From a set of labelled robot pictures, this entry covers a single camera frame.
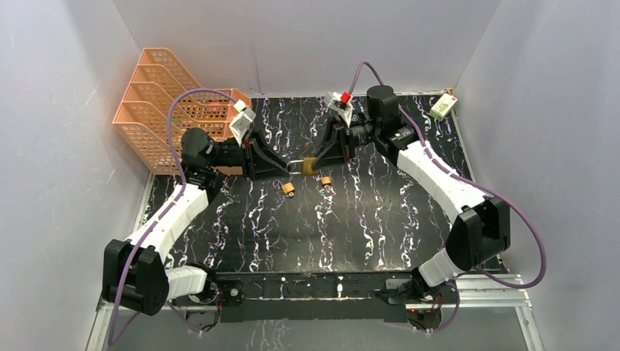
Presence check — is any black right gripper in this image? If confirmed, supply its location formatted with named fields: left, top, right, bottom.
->
left=309, top=115, right=380, bottom=170

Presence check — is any large brass padlock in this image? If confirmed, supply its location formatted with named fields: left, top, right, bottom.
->
left=287, top=156, right=320, bottom=176

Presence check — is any small brass padlock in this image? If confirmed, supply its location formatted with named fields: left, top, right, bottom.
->
left=272, top=180, right=295, bottom=198
left=320, top=176, right=335, bottom=195

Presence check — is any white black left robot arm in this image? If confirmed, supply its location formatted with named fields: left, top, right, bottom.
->
left=102, top=128, right=290, bottom=316

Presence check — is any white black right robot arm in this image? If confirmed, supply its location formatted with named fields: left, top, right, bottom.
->
left=311, top=85, right=510, bottom=304

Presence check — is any white green small box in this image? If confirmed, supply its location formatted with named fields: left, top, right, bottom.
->
left=428, top=93, right=458, bottom=120

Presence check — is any orange plastic file rack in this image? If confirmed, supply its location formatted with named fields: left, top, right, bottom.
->
left=113, top=48, right=252, bottom=175

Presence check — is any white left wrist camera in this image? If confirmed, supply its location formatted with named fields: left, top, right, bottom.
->
left=229, top=99, right=256, bottom=146

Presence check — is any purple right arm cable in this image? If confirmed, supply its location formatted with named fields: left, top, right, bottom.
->
left=347, top=61, right=548, bottom=335

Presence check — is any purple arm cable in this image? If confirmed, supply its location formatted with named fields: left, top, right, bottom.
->
left=347, top=61, right=548, bottom=335
left=107, top=88, right=243, bottom=347

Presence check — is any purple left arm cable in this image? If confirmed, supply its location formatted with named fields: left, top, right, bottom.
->
left=107, top=88, right=243, bottom=347

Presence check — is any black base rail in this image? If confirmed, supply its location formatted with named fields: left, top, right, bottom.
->
left=169, top=271, right=461, bottom=325

